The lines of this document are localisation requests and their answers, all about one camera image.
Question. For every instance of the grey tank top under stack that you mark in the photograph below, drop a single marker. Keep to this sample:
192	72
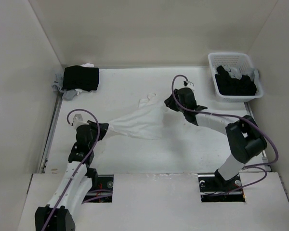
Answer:
57	86

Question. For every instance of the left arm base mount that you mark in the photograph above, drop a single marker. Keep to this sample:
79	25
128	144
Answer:
101	190

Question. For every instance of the white tank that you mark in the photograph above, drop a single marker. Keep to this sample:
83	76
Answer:
88	65
144	123

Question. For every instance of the black tank tops in basket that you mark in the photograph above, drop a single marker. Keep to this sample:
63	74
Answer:
228	86

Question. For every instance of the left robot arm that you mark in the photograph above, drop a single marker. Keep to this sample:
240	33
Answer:
58	213

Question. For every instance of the folded black tank top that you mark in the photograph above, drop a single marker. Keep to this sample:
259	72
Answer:
77	77

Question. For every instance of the grey tank top in basket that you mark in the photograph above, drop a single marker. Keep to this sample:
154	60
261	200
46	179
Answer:
235	73

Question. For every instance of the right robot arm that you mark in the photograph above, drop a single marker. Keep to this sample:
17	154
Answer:
244	140

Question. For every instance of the white plastic basket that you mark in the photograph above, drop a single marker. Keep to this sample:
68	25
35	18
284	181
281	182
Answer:
237	60

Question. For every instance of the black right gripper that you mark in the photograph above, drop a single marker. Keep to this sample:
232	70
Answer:
170	102

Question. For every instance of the white tank top in stack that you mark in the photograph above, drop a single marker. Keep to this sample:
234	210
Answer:
88	65

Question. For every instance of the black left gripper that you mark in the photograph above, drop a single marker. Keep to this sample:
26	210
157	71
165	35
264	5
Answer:
104	128

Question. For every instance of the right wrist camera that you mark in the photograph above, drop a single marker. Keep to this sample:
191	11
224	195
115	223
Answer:
188	84

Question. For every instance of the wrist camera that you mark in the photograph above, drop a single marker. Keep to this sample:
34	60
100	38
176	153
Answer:
78	121
188	84

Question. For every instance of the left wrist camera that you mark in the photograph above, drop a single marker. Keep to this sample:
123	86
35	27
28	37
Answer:
78	121

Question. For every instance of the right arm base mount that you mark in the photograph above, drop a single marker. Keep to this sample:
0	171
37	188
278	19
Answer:
211	191

